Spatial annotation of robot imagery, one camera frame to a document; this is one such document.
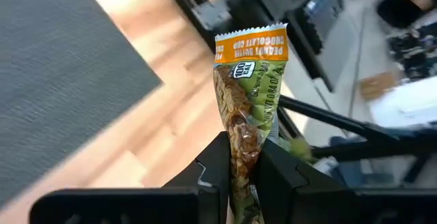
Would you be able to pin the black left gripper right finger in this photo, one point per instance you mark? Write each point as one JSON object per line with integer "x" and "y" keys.
{"x": 283, "y": 179}

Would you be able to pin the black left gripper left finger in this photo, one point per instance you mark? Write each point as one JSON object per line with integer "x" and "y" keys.
{"x": 211, "y": 169}

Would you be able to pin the green orange granola bar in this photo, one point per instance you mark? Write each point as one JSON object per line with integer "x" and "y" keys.
{"x": 252, "y": 91}

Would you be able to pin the grey workstation desk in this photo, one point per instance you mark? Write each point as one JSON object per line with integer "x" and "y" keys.
{"x": 341, "y": 56}

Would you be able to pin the dark grey ribbed mat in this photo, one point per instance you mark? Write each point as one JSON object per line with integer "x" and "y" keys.
{"x": 61, "y": 80}

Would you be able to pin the black metal table frame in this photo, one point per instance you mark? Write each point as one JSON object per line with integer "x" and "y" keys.
{"x": 341, "y": 121}

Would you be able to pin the white arm base bracket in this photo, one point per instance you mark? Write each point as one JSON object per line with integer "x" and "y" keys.
{"x": 211, "y": 14}

